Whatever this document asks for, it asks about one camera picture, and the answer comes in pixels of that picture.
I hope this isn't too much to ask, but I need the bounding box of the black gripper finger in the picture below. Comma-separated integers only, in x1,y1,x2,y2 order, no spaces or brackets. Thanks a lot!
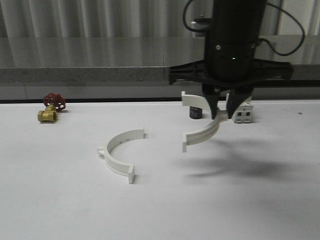
201,83,220,120
226,86,253,119

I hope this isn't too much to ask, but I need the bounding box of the white circuit breaker red switch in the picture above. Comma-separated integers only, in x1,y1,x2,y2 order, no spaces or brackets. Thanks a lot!
231,96,254,124

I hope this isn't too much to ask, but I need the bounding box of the grey stone counter ledge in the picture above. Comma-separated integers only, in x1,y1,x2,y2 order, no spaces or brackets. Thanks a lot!
0,35,320,86

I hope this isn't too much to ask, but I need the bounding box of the brass valve red handwheel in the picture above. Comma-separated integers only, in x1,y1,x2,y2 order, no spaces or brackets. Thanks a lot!
37,93,66,123

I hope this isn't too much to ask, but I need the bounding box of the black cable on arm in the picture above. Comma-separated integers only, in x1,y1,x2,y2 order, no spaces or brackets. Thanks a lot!
182,0,306,56

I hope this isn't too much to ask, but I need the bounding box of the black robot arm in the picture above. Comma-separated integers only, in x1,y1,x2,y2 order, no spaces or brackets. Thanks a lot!
169,0,294,119

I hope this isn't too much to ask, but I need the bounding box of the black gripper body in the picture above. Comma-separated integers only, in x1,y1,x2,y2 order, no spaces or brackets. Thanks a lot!
168,41,293,90

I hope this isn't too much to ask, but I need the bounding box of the black cylindrical capacitor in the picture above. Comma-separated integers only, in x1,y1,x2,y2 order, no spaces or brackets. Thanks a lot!
189,106,203,120

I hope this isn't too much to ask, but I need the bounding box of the white half-ring clamp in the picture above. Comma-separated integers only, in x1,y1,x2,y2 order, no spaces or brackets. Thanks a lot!
97,126,145,184
181,91,229,153

